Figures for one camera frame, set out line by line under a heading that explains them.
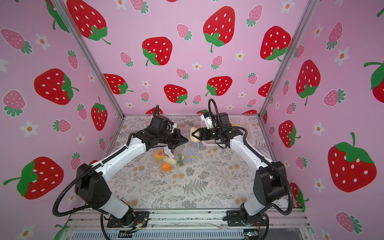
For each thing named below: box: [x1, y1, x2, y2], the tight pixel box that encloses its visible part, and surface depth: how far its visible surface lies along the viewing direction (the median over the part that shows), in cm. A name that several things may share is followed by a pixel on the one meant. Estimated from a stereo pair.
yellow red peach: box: [154, 150, 164, 160], surface depth 93 cm
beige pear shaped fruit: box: [190, 126, 200, 143], surface depth 80 cm
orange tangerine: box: [161, 162, 171, 172], surface depth 88 cm
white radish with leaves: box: [163, 153, 184, 166], surface depth 87 cm
